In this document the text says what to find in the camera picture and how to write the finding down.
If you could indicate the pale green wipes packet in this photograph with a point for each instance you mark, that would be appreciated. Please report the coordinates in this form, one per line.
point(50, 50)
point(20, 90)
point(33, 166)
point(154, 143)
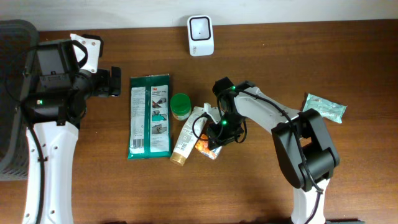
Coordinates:
point(327, 109)

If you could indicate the white barcode scanner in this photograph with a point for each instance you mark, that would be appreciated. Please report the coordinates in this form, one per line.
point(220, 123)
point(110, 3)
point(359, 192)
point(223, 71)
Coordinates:
point(200, 35)

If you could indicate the white cream tube gold cap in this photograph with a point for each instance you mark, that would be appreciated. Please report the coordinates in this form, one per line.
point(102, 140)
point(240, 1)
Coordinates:
point(187, 140)

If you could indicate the grey plastic mesh basket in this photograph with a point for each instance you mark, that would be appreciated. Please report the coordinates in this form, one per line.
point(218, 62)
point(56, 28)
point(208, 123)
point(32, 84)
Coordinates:
point(19, 39)

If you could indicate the green white tape package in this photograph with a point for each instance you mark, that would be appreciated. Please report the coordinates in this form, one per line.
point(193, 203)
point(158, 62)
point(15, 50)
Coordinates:
point(149, 117)

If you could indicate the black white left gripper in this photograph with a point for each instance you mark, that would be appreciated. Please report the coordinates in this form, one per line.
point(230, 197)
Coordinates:
point(115, 81)

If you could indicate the small orange carton box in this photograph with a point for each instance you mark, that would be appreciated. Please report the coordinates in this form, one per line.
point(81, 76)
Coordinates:
point(202, 147)

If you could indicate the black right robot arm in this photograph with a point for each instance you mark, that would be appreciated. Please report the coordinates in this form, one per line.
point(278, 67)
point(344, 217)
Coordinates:
point(305, 151)

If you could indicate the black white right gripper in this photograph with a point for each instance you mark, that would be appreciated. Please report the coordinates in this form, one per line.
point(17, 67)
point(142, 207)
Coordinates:
point(225, 135)

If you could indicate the green lid jar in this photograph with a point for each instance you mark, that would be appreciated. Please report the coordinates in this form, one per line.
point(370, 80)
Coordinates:
point(180, 106)

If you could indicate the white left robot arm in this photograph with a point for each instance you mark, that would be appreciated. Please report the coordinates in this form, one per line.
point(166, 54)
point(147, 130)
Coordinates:
point(64, 77)

